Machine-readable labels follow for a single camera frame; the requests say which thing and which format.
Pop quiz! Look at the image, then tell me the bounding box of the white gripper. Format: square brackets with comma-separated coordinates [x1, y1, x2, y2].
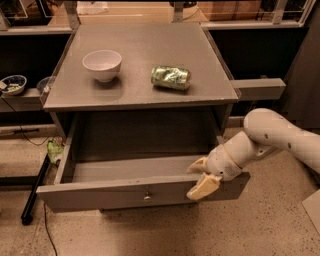
[187, 145, 242, 201]

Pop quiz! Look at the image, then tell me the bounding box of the grey top drawer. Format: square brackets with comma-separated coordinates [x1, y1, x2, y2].
[36, 113, 252, 214]

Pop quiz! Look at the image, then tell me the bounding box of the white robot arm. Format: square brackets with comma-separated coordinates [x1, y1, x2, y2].
[187, 108, 320, 201]

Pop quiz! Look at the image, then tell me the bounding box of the grey drawer cabinet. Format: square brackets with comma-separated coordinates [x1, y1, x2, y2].
[40, 22, 241, 212]

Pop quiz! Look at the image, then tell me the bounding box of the crushed green soda can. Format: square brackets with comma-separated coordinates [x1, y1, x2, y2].
[151, 66, 191, 91]

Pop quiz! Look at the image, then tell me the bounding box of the white ceramic bowl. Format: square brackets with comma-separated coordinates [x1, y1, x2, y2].
[82, 50, 122, 82]

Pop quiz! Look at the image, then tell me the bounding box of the green snack bag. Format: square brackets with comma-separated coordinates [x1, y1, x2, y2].
[47, 140, 64, 164]

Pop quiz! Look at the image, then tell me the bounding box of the black metal table leg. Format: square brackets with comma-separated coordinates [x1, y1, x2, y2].
[21, 156, 50, 226]

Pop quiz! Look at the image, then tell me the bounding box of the small clear glass bowl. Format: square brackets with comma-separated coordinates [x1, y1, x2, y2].
[36, 76, 56, 94]

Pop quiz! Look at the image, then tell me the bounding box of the grey left low shelf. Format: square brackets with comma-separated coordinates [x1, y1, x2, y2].
[0, 88, 42, 113]

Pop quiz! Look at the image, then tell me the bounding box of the blue patterned bowl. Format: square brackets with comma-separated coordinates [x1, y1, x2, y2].
[0, 75, 27, 96]

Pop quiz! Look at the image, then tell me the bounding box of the black floor cable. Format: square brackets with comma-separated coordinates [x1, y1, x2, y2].
[43, 203, 61, 256]

